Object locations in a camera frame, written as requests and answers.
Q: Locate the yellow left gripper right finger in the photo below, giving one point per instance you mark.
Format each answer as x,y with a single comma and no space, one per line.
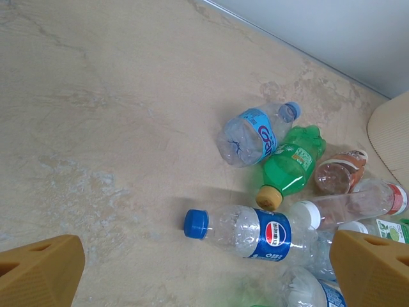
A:
374,275

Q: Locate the clear bottle solid blue label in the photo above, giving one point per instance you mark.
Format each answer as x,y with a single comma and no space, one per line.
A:
303,288

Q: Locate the pink beige plastic bin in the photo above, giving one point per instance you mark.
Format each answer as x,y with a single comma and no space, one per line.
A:
393,134

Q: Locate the copper brown label bottle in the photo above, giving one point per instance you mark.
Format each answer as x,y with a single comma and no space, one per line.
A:
332,179

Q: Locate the clear juice bottle white cap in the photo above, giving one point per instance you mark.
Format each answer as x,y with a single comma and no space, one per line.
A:
348,204

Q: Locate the clear bottle light blue label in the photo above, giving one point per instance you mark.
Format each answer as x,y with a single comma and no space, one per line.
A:
255,137

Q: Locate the lime picture label bottle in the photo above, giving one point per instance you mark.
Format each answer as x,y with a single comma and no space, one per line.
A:
393,230

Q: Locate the green bottle yellow cap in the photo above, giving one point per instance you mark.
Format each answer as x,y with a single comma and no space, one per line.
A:
287,169

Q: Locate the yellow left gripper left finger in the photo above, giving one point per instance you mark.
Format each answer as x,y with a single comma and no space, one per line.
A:
41,275

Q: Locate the Pepsi bottle blue cap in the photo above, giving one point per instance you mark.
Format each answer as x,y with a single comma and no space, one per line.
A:
274,236

